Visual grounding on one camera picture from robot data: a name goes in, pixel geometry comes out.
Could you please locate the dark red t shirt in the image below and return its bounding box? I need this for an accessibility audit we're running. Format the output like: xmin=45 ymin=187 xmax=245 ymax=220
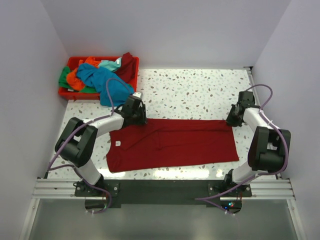
xmin=115 ymin=52 xmax=135 ymax=83
xmin=106 ymin=118 xmax=239 ymax=173

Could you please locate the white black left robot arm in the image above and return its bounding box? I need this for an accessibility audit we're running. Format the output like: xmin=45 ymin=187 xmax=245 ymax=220
xmin=54 ymin=93 xmax=147 ymax=196

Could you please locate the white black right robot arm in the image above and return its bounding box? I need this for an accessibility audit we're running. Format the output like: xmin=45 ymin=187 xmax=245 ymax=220
xmin=222 ymin=90 xmax=291 ymax=197

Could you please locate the light teal t shirt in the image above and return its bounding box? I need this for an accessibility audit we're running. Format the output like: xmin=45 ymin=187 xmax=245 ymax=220
xmin=98 ymin=57 xmax=122 ymax=73

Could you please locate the blue t shirt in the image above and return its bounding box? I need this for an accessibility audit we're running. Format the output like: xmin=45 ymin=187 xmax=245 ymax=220
xmin=76 ymin=63 xmax=135 ymax=107

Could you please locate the orange t shirt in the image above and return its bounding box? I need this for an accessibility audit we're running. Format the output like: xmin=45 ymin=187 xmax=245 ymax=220
xmin=68 ymin=56 xmax=101 ymax=88

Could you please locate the red plastic bin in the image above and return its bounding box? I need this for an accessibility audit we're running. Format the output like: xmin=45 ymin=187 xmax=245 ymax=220
xmin=58 ymin=52 xmax=139 ymax=101

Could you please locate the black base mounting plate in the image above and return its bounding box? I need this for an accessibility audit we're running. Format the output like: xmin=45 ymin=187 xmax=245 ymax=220
xmin=73 ymin=179 xmax=252 ymax=210

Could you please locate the green t shirt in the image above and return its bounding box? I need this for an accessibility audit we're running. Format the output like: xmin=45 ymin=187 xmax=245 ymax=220
xmin=58 ymin=66 xmax=97 ymax=94

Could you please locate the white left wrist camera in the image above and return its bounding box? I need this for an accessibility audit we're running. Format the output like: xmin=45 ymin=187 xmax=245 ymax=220
xmin=132 ymin=92 xmax=143 ymax=99

